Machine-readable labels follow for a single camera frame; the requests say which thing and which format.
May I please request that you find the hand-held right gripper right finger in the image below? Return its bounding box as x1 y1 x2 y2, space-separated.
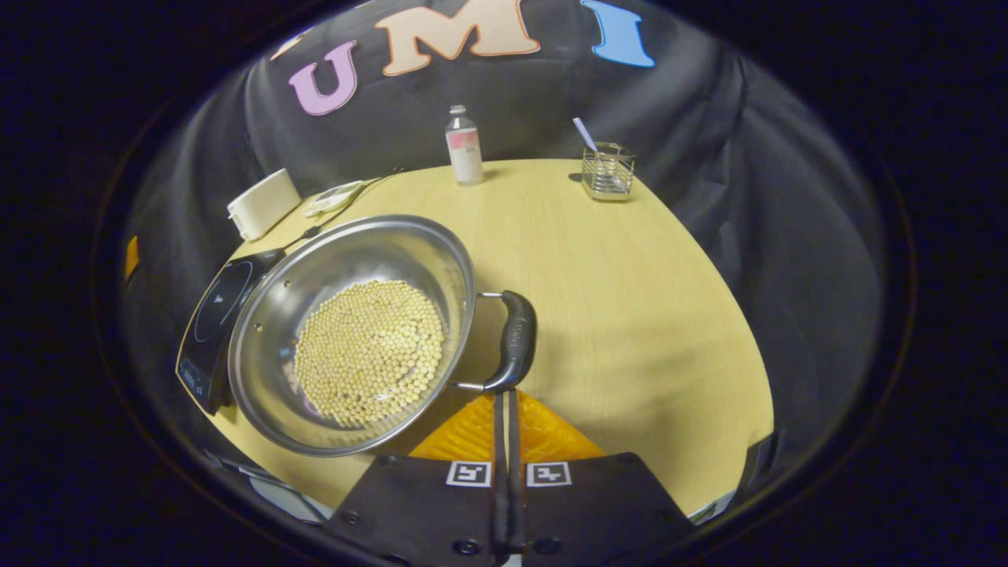
508 390 695 566

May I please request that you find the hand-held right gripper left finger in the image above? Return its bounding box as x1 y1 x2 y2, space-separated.
324 391 509 566

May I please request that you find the black induction cooktop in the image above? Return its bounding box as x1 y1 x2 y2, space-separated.
175 248 288 416

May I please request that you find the pile of yellow beans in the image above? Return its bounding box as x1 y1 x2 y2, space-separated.
294 280 447 428

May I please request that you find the stainless steel pot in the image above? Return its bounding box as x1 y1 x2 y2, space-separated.
228 214 538 458

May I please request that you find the white toaster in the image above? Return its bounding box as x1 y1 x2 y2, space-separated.
227 168 302 242

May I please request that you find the white divided dish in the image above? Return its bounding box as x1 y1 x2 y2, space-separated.
302 180 365 218

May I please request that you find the clear bottle with pink label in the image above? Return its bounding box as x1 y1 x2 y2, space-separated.
445 105 485 187

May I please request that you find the black power cable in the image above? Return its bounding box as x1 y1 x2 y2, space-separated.
280 168 404 251

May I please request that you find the metal wire holder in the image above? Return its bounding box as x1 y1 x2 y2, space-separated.
581 142 636 202

